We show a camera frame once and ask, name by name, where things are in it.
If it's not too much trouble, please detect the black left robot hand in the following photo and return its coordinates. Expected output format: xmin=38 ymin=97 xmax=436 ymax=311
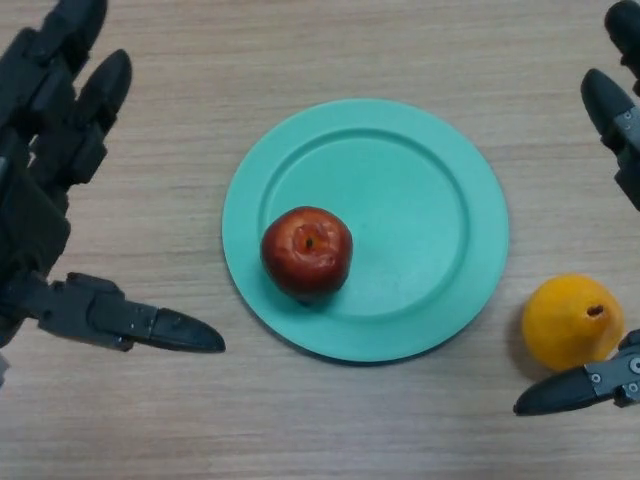
xmin=0 ymin=0 xmax=227 ymax=356

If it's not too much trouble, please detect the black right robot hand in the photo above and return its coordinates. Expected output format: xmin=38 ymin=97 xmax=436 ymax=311
xmin=513 ymin=0 xmax=640 ymax=416

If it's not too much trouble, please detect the red apple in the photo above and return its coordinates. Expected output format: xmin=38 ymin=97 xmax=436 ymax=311
xmin=260 ymin=205 xmax=354 ymax=304

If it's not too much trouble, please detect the green round plate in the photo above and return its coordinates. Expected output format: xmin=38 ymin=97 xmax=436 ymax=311
xmin=221 ymin=98 xmax=510 ymax=363

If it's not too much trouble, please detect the yellow orange pear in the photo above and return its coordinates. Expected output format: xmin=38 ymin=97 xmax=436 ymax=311
xmin=522 ymin=272 xmax=626 ymax=372

